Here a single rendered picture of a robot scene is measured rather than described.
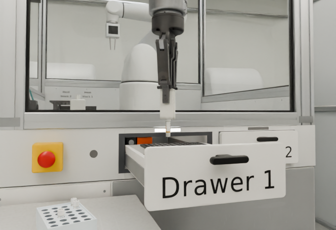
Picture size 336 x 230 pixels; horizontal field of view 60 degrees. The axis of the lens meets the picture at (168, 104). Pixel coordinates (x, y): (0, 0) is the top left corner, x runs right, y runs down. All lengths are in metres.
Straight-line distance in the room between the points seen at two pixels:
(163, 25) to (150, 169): 0.32
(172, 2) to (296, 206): 0.81
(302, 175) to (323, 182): 1.83
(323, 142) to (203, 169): 2.41
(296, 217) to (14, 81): 0.98
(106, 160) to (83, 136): 0.09
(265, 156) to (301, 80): 0.56
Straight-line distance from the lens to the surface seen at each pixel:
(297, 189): 1.14
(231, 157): 0.53
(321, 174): 2.98
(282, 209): 1.12
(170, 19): 0.66
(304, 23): 1.18
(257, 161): 0.61
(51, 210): 0.66
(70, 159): 0.84
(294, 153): 1.09
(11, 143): 0.85
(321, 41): 2.98
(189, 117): 0.89
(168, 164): 0.53
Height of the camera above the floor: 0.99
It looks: 2 degrees up
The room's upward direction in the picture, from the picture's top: straight up
